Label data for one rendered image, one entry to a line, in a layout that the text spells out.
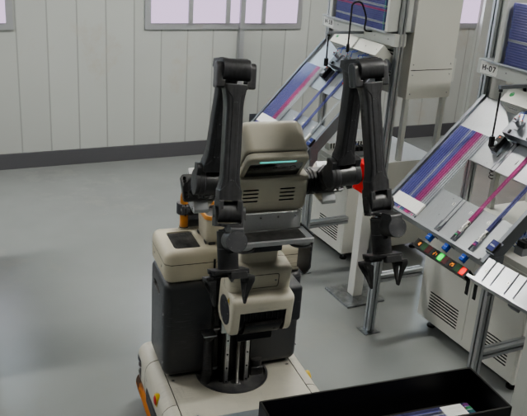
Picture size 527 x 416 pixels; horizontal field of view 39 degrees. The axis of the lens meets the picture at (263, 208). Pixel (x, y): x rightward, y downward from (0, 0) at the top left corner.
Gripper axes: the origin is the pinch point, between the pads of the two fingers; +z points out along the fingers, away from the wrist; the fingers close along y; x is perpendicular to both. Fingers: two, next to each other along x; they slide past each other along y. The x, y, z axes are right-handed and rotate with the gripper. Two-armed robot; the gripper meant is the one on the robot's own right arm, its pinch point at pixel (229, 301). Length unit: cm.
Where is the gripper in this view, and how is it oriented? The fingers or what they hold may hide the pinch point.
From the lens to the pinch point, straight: 206.7
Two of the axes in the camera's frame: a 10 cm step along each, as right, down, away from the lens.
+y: 9.3, -0.4, 3.7
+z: 0.3, 10.0, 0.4
